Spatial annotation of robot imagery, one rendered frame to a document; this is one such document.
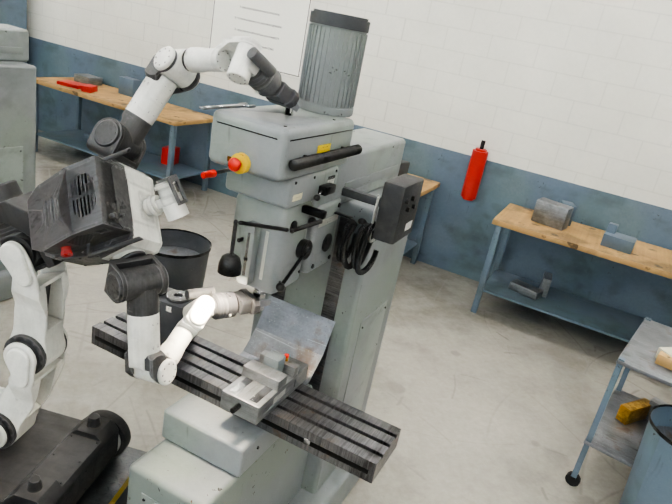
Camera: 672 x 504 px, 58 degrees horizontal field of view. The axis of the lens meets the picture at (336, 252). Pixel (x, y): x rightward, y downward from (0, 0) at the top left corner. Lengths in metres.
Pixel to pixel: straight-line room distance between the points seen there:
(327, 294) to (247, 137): 0.89
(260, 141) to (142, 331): 0.63
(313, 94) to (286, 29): 4.78
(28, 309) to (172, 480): 0.72
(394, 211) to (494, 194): 4.07
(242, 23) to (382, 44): 1.66
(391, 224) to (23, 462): 1.53
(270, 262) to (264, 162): 0.37
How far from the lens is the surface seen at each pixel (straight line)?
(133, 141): 1.94
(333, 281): 2.42
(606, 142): 5.92
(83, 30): 8.72
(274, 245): 1.95
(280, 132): 1.72
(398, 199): 2.05
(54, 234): 1.82
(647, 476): 3.61
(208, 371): 2.35
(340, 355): 2.53
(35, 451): 2.54
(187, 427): 2.24
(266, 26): 6.97
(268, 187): 1.88
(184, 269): 4.02
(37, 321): 2.15
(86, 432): 2.53
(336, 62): 2.07
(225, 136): 1.82
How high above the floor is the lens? 2.20
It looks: 21 degrees down
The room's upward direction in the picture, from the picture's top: 11 degrees clockwise
